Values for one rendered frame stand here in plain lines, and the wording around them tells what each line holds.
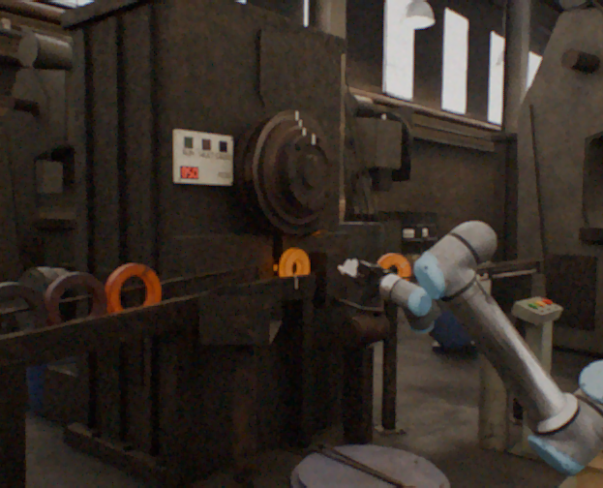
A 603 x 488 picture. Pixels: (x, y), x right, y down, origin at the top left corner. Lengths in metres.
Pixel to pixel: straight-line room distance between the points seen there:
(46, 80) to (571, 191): 4.79
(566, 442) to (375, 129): 8.74
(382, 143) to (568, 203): 6.02
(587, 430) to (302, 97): 1.68
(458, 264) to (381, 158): 8.74
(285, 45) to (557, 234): 2.74
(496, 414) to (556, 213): 2.33
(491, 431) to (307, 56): 1.74
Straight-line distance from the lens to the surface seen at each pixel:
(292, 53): 2.72
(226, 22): 2.48
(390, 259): 2.74
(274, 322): 2.01
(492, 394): 2.72
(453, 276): 1.67
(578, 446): 1.91
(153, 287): 2.02
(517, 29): 11.59
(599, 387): 1.95
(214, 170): 2.32
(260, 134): 2.31
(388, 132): 10.53
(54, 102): 6.60
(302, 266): 2.51
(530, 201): 4.87
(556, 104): 4.87
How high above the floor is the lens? 0.96
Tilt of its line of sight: 4 degrees down
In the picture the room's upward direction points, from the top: 1 degrees clockwise
